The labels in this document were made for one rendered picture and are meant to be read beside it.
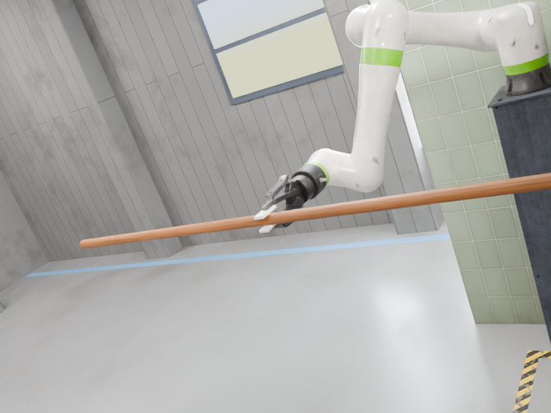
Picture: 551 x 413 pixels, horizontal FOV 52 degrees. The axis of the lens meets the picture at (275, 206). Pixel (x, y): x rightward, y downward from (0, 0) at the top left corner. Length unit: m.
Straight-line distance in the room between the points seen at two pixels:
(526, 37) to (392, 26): 0.41
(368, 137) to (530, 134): 0.50
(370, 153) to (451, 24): 0.51
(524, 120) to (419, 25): 0.42
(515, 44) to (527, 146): 0.30
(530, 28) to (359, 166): 0.62
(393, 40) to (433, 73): 0.87
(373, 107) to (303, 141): 2.78
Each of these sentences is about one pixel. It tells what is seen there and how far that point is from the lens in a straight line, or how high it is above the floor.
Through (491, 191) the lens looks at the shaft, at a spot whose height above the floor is 1.19.
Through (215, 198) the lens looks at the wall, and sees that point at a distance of 5.10.
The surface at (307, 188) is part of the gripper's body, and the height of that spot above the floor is 1.20.
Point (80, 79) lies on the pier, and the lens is 5.36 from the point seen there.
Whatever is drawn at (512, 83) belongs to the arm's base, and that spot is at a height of 1.24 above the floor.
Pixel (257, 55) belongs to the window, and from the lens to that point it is 4.33.
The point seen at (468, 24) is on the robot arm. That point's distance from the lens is 1.92.
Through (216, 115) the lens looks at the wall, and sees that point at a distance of 4.73.
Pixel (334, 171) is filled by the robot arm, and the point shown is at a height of 1.19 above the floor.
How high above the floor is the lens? 1.62
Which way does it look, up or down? 16 degrees down
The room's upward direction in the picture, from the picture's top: 21 degrees counter-clockwise
